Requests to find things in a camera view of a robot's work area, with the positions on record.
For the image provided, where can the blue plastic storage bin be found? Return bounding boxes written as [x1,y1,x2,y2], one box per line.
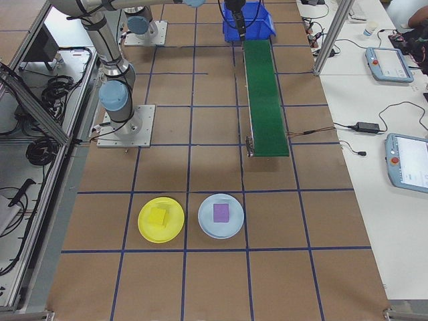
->
[221,1,277,43]

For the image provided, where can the white desk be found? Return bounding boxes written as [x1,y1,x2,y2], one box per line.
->
[296,0,428,302]

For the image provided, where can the white keyboard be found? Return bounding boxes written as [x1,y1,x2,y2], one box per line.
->
[347,3,367,21]

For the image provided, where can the black cable with plug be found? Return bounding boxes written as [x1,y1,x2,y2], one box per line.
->
[339,140,367,157]

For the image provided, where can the aluminium profile post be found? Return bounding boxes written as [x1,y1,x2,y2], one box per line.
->
[312,0,355,76]

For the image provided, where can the red conveyor wire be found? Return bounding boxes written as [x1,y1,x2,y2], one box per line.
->
[287,126,336,136]

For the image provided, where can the black power adapter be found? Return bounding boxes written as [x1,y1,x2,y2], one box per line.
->
[354,122,381,133]

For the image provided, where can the green conveyor belt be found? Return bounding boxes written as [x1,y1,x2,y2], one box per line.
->
[241,39,290,158]

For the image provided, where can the black handle tool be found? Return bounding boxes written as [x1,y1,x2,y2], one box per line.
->
[8,179,36,207]

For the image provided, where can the yellow plate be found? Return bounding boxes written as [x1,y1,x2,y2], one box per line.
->
[137,197,186,243]

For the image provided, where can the black box in frame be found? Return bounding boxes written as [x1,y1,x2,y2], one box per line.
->
[21,23,61,71]

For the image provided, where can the light blue plate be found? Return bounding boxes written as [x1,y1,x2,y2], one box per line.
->
[197,193,245,239]

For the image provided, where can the black coiled cable bundle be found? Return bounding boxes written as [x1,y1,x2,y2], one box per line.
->
[41,75,83,108]
[25,136,56,167]

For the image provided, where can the yellow foam block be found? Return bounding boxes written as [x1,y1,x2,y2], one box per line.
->
[148,207,169,229]

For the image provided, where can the metal corner bracket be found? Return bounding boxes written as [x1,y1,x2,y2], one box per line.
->
[33,309,56,321]
[383,306,402,321]

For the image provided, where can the tangled red black wires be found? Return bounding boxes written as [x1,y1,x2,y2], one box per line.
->
[302,16,340,58]

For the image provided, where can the V-shaped metal bar frame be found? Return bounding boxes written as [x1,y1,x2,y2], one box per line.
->
[0,0,101,314]

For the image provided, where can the black conveyor wire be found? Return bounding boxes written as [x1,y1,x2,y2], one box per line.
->
[287,127,336,138]

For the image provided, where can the blue grey teach pendant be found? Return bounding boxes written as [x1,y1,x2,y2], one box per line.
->
[384,132,428,194]
[364,46,415,84]

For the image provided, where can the black adapter cable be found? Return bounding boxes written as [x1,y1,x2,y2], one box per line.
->
[378,102,428,134]

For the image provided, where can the purple foam block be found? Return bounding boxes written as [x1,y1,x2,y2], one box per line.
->
[213,203,231,224]

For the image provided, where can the person forearm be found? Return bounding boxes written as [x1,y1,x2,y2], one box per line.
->
[407,9,428,29]

